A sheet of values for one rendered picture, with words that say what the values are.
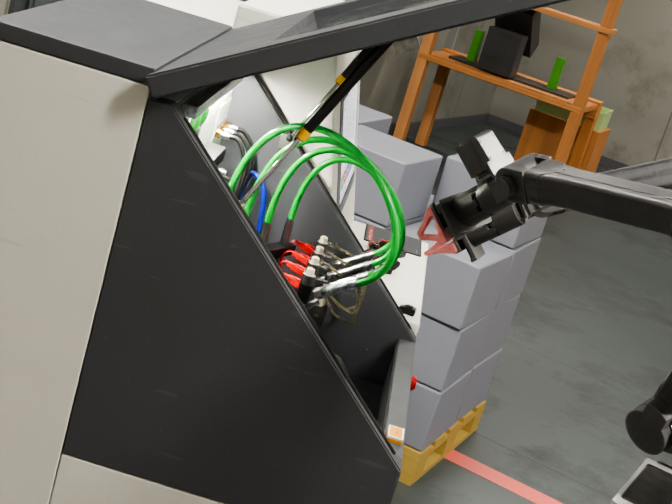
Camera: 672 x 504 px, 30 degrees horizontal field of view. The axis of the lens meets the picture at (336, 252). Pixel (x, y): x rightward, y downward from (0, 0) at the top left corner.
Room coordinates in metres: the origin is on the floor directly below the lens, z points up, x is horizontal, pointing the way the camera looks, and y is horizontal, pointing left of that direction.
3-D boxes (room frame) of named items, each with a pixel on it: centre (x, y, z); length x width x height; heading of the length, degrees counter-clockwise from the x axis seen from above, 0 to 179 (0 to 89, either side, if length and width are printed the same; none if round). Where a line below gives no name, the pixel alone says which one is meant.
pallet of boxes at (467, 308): (4.41, -0.11, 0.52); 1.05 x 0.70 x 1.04; 69
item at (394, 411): (2.33, -0.20, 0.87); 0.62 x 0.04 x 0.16; 179
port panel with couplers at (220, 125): (2.58, 0.30, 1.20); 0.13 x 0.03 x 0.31; 179
